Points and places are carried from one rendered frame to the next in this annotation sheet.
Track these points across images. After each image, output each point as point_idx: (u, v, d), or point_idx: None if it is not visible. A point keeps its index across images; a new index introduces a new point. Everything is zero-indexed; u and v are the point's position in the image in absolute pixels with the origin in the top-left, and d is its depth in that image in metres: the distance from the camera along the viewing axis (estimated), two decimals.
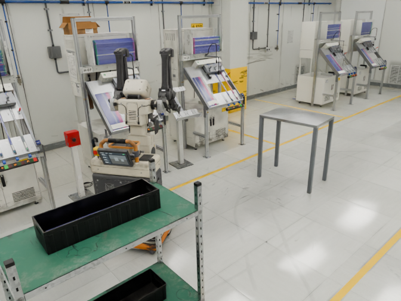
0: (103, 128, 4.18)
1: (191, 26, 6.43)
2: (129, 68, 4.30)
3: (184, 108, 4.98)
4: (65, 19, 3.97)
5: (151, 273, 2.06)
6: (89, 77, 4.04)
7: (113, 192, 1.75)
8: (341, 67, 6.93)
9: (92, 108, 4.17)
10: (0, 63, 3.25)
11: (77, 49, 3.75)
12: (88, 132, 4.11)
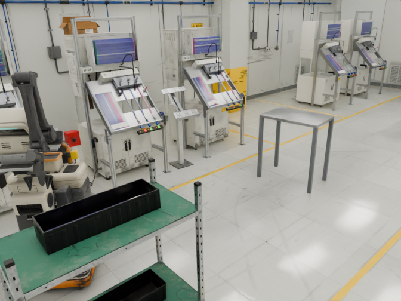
0: (103, 128, 4.18)
1: (191, 26, 6.43)
2: (129, 68, 4.30)
3: (184, 108, 4.98)
4: (65, 19, 3.97)
5: (151, 273, 2.06)
6: (89, 77, 4.04)
7: (113, 192, 1.75)
8: (341, 67, 6.93)
9: (92, 108, 4.17)
10: (0, 63, 3.25)
11: (77, 49, 3.75)
12: (88, 132, 4.11)
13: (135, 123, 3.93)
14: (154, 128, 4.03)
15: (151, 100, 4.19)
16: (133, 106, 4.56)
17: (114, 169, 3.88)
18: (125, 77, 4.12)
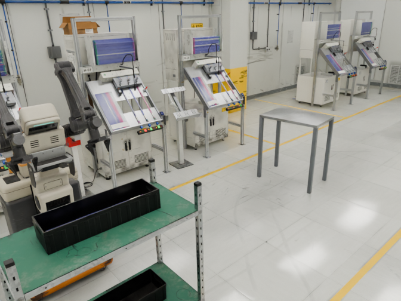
0: (103, 128, 4.18)
1: (191, 26, 6.43)
2: (129, 68, 4.30)
3: (184, 108, 4.98)
4: (65, 19, 3.97)
5: (151, 273, 2.06)
6: (89, 77, 4.04)
7: (113, 192, 1.75)
8: (341, 67, 6.93)
9: (92, 108, 4.17)
10: (0, 63, 3.25)
11: (77, 49, 3.75)
12: (88, 132, 4.11)
13: (135, 123, 3.93)
14: (154, 128, 4.03)
15: (151, 100, 4.19)
16: (133, 106, 4.56)
17: (114, 169, 3.88)
18: (125, 77, 4.12)
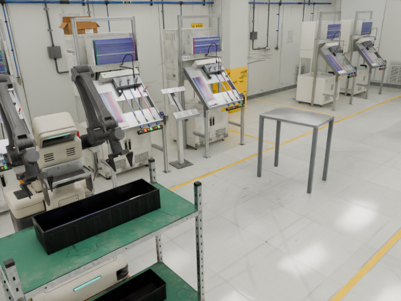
0: None
1: (191, 26, 6.43)
2: (129, 68, 4.30)
3: (184, 108, 4.98)
4: (65, 19, 3.97)
5: (151, 273, 2.06)
6: None
7: (113, 192, 1.75)
8: (341, 67, 6.93)
9: None
10: (0, 63, 3.25)
11: (77, 49, 3.75)
12: None
13: (135, 123, 3.93)
14: (154, 128, 4.03)
15: (151, 100, 4.19)
16: (133, 106, 4.56)
17: None
18: (125, 77, 4.12)
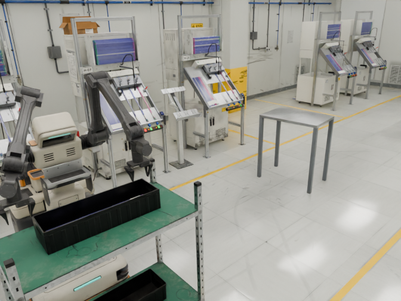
0: None
1: (191, 26, 6.43)
2: (129, 68, 4.30)
3: (184, 108, 4.98)
4: (65, 19, 3.97)
5: (151, 273, 2.06)
6: None
7: (113, 192, 1.75)
8: (341, 67, 6.93)
9: None
10: (0, 63, 3.25)
11: (77, 49, 3.75)
12: None
13: None
14: (154, 128, 4.03)
15: (151, 100, 4.19)
16: (133, 106, 4.56)
17: (114, 169, 3.88)
18: (125, 77, 4.12)
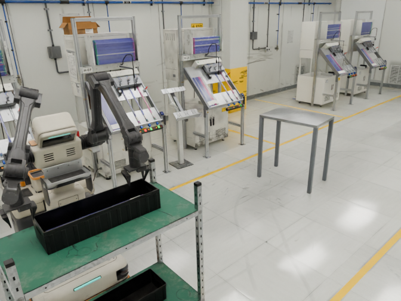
0: None
1: (191, 26, 6.43)
2: (129, 68, 4.30)
3: (184, 108, 4.98)
4: (65, 19, 3.97)
5: (151, 273, 2.06)
6: None
7: (113, 192, 1.75)
8: (341, 67, 6.93)
9: None
10: (0, 63, 3.25)
11: (77, 49, 3.75)
12: None
13: (135, 123, 3.93)
14: (154, 128, 4.03)
15: (151, 100, 4.19)
16: (133, 106, 4.56)
17: (114, 169, 3.88)
18: (125, 77, 4.12)
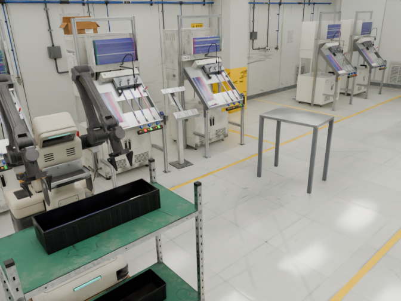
0: None
1: (191, 26, 6.43)
2: (129, 68, 4.30)
3: (184, 108, 4.98)
4: (65, 19, 3.97)
5: (151, 273, 2.06)
6: None
7: (113, 192, 1.75)
8: (341, 67, 6.93)
9: None
10: (0, 63, 3.25)
11: (77, 49, 3.75)
12: None
13: (135, 123, 3.93)
14: (154, 128, 4.03)
15: (151, 100, 4.19)
16: (133, 106, 4.56)
17: (114, 169, 3.88)
18: (125, 77, 4.12)
